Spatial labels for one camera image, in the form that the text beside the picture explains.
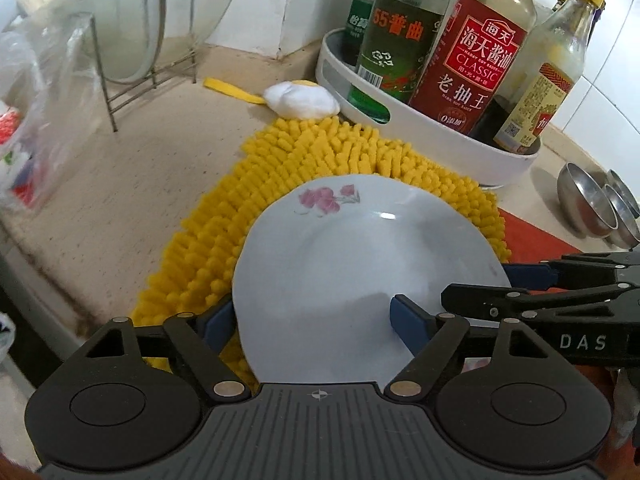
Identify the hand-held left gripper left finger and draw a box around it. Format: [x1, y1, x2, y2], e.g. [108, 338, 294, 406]
[75, 301, 252, 404]

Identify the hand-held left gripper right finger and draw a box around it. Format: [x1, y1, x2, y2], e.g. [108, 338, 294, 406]
[384, 294, 553, 404]

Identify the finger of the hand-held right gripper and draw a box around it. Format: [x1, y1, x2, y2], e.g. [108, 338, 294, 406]
[441, 282, 640, 322]
[504, 252, 640, 289]

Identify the white plate with pink flower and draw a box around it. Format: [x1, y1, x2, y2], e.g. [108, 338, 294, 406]
[231, 174, 512, 383]

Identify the stainless steel bowl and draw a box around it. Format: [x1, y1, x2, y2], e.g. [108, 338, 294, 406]
[601, 184, 640, 250]
[557, 162, 620, 239]
[606, 169, 640, 207]

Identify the person's right hand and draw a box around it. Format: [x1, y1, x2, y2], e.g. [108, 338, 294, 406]
[613, 369, 640, 450]

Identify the white round turntable tray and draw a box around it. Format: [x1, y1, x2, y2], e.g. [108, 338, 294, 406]
[315, 27, 543, 189]

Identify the yellow chenille hand towel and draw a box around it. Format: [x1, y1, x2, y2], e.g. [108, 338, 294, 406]
[131, 77, 512, 392]

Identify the yellow cap yellow label bottle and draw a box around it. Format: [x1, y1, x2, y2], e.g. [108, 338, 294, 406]
[492, 0, 608, 157]

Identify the red label soy sauce bottle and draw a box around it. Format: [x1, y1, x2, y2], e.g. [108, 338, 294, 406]
[410, 0, 538, 137]

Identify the clear bottle with green label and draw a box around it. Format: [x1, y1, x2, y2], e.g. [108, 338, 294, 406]
[347, 0, 456, 124]

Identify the clear plastic bag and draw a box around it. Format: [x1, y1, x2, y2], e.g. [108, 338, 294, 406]
[0, 14, 110, 212]

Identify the dark green label bottle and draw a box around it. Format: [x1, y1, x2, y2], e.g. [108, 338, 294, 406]
[342, 0, 387, 69]

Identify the glass pot lid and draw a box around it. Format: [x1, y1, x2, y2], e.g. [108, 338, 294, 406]
[0, 0, 247, 86]

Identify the metal wire rack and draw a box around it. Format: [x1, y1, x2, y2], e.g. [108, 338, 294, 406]
[89, 14, 201, 134]

